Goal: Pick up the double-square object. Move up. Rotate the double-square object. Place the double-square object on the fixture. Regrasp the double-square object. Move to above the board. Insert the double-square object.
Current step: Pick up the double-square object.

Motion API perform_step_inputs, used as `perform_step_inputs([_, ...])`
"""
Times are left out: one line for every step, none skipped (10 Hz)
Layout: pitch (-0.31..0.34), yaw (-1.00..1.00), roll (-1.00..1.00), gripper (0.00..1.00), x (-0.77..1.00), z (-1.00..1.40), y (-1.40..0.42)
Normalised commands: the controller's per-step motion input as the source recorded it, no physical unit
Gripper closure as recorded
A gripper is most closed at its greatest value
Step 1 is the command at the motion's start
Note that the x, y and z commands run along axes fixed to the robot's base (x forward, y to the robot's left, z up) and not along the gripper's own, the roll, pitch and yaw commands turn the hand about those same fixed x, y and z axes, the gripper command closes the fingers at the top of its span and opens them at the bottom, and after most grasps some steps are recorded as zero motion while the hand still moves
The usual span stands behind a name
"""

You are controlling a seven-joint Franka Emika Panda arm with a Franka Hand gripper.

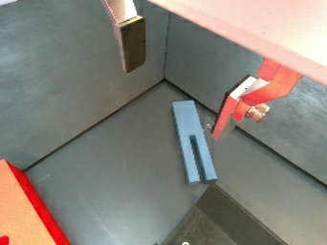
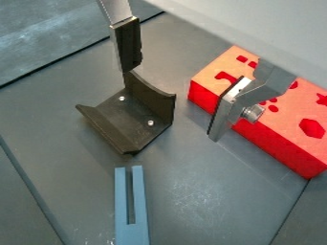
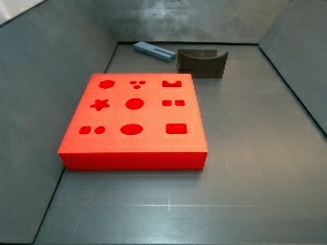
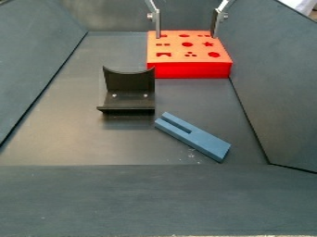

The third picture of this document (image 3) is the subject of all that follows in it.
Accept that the blue double-square peg object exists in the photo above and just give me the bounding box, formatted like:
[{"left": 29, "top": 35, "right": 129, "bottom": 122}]
[{"left": 133, "top": 41, "right": 176, "bottom": 61}]

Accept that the red shape-sorting board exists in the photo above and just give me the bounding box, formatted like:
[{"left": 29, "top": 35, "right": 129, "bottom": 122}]
[{"left": 59, "top": 74, "right": 208, "bottom": 170}]

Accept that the dark curved holder stand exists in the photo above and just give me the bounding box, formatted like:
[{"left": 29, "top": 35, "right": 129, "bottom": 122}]
[{"left": 176, "top": 49, "right": 228, "bottom": 78}]

